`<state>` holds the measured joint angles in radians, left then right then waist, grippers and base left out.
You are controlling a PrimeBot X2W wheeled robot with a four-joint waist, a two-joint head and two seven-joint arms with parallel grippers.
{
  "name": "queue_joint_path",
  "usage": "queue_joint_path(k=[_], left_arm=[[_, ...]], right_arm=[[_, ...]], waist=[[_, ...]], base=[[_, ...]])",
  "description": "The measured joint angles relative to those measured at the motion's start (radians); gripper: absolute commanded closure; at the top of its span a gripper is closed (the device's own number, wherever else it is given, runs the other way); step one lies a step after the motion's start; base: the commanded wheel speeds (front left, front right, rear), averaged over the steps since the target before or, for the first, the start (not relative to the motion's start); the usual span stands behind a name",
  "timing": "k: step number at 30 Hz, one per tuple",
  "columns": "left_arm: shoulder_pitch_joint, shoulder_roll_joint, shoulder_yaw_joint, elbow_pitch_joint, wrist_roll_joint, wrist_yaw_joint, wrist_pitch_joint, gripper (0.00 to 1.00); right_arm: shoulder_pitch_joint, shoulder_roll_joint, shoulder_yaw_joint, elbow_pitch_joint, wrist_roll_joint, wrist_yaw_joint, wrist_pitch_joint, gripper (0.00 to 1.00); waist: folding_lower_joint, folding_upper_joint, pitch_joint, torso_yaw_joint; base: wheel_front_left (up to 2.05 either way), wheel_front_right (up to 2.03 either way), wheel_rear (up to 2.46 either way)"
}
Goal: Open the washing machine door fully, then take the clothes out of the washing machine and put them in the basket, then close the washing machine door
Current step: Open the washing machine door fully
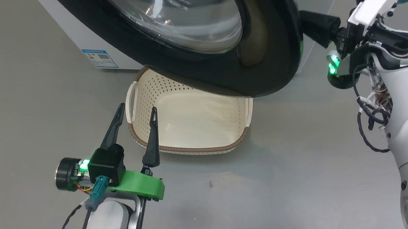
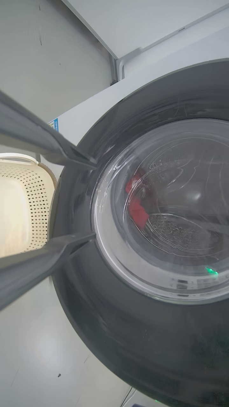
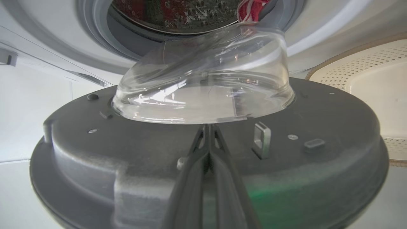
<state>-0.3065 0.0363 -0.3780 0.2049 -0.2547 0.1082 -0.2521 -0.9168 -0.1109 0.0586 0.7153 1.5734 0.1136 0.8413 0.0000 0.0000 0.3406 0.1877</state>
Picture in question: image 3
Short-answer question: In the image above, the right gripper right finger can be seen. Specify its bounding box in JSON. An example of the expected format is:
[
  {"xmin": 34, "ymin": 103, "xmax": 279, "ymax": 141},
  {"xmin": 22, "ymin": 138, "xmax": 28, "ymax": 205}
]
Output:
[{"xmin": 203, "ymin": 124, "xmax": 261, "ymax": 229}]

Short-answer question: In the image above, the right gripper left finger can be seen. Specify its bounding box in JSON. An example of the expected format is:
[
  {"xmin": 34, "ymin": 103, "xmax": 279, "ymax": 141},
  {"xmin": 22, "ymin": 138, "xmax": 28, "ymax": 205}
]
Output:
[{"xmin": 162, "ymin": 125, "xmax": 210, "ymax": 229}]

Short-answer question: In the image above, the dark grey glass washer door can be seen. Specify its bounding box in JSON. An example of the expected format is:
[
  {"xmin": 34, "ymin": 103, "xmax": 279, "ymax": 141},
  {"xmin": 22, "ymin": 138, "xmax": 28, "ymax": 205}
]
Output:
[{"xmin": 30, "ymin": 24, "xmax": 390, "ymax": 229}]

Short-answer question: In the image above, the red white striped garment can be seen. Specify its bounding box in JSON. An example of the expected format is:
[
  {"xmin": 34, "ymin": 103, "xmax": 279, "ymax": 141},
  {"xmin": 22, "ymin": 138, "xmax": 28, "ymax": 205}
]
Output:
[{"xmin": 238, "ymin": 0, "xmax": 271, "ymax": 24}]

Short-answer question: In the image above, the beige perforated laundry basket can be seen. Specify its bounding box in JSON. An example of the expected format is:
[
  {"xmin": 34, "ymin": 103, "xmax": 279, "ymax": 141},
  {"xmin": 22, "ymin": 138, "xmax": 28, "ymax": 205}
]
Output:
[{"xmin": 305, "ymin": 33, "xmax": 407, "ymax": 167}]

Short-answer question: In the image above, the white front-load washing machine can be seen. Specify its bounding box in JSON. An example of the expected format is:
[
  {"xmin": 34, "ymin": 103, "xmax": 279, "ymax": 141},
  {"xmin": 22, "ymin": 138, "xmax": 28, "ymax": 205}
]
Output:
[{"xmin": 0, "ymin": 0, "xmax": 407, "ymax": 93}]

